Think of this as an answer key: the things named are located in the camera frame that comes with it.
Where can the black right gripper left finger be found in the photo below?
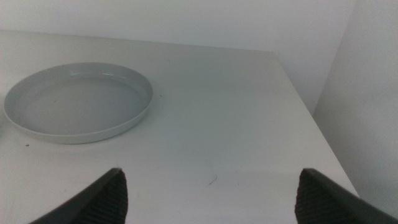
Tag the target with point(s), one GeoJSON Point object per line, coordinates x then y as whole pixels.
{"type": "Point", "coordinates": [102, 202]}

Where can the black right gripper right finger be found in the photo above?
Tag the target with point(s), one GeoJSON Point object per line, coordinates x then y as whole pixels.
{"type": "Point", "coordinates": [323, 205]}

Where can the grey shallow bowl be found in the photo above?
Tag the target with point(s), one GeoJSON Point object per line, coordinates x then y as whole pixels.
{"type": "Point", "coordinates": [77, 102]}

